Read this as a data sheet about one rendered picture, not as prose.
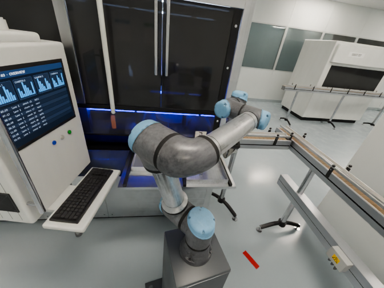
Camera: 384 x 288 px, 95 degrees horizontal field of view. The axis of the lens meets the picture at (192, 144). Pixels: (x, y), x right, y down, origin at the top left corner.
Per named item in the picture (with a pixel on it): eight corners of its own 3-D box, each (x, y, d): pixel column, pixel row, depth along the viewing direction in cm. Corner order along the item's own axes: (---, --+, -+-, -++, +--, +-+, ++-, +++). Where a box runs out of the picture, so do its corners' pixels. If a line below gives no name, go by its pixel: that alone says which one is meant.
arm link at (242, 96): (228, 90, 80) (237, 88, 86) (223, 113, 85) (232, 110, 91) (243, 95, 76) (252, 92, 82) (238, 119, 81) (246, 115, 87)
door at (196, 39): (160, 107, 120) (163, -4, 90) (222, 111, 127) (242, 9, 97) (160, 107, 119) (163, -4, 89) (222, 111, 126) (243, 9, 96)
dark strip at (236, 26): (210, 136, 136) (234, 8, 95) (216, 137, 137) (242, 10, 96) (211, 138, 135) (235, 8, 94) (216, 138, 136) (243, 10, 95)
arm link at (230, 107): (238, 106, 67) (250, 101, 75) (214, 98, 73) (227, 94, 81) (233, 124, 71) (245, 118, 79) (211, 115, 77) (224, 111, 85)
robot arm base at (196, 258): (216, 260, 79) (220, 248, 74) (184, 271, 74) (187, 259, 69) (204, 230, 91) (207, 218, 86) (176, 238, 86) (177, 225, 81)
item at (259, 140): (218, 148, 153) (221, 132, 145) (214, 139, 166) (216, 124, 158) (288, 150, 164) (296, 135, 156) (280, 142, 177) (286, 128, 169)
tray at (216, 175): (182, 152, 135) (183, 148, 133) (215, 153, 139) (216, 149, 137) (186, 183, 106) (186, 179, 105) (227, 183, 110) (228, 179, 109)
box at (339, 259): (325, 253, 123) (331, 246, 118) (331, 252, 124) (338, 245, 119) (339, 272, 113) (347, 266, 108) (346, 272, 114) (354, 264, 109)
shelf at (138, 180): (132, 145, 140) (132, 143, 139) (217, 147, 151) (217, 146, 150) (118, 190, 99) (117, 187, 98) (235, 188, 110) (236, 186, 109)
